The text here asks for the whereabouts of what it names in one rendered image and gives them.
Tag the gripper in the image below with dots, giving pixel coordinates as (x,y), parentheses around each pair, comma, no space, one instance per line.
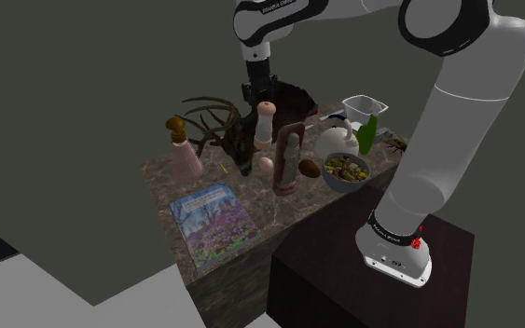
(259,78)

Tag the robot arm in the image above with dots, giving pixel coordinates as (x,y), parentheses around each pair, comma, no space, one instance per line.
(462,113)

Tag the pink and white pepper mill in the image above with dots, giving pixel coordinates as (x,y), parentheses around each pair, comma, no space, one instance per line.
(264,127)

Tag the dark deer head with antlers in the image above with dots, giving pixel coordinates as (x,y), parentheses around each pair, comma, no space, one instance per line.
(244,136)

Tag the pale egg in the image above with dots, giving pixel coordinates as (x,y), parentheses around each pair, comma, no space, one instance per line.
(265,164)

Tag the grey figure in red niche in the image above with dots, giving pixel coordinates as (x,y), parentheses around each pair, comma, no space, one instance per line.
(289,159)

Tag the yellow pencil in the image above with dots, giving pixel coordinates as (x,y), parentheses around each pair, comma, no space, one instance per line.
(223,168)

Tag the brown egg-shaped object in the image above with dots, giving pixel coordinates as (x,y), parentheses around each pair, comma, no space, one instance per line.
(308,168)

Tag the white plastic tub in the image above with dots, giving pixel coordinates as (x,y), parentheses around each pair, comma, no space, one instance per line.
(363,108)

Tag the pink bottle with brown stopper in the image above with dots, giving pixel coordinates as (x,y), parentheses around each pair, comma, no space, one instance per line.
(185,159)

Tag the green pickle-shaped object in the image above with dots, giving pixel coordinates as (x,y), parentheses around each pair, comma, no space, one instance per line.
(366,135)

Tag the grey bowl with mixed food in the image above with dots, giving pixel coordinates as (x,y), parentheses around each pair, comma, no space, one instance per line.
(346,170)

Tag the book with flower field cover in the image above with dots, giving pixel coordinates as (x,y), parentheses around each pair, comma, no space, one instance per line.
(214,222)

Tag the yellow and black bee figure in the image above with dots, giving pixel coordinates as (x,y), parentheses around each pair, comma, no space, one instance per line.
(396,143)

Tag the dark robot stand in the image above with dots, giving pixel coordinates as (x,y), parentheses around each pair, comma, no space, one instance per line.
(334,272)

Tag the brown marble cabinet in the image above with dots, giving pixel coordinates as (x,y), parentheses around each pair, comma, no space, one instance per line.
(230,290)

